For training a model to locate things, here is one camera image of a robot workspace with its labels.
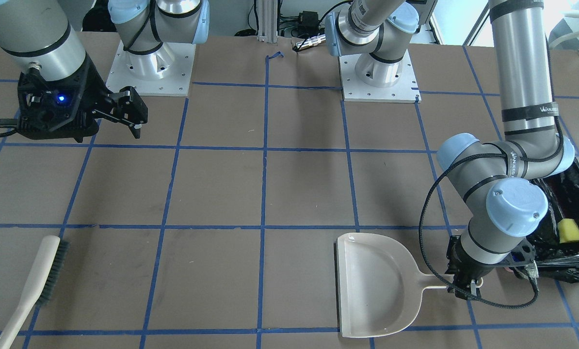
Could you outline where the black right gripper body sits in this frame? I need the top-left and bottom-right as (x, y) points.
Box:
(17, 54), (113, 142)

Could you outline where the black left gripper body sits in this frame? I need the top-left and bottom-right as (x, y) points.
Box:
(445, 236), (536, 286)

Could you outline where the beige plastic dustpan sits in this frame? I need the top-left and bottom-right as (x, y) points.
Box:
(334, 233), (452, 339)

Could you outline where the green yellow sponge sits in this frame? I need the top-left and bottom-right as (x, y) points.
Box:
(557, 218), (579, 244)

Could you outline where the beige hand brush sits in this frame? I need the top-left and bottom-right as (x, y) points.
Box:
(0, 236), (69, 349)

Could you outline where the black lined trash bin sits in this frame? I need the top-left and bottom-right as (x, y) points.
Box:
(527, 159), (579, 284)

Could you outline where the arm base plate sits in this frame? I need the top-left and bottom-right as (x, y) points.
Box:
(338, 51), (422, 103)
(106, 42), (197, 97)

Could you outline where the aluminium frame post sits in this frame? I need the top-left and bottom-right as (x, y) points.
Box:
(254, 0), (280, 45)

